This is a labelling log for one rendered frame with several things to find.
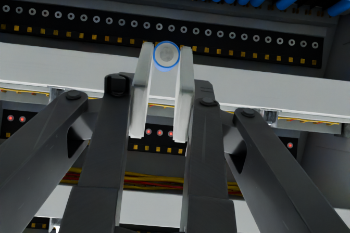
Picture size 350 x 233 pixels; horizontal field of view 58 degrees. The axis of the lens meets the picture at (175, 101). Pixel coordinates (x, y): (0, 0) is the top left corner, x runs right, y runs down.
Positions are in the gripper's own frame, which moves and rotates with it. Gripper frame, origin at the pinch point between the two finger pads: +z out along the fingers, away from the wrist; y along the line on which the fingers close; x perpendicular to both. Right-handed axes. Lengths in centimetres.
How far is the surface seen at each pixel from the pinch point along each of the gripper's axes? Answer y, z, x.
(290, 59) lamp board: 20.9, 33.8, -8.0
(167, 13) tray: -0.4, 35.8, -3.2
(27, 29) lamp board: -22.3, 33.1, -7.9
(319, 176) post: 29.8, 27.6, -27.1
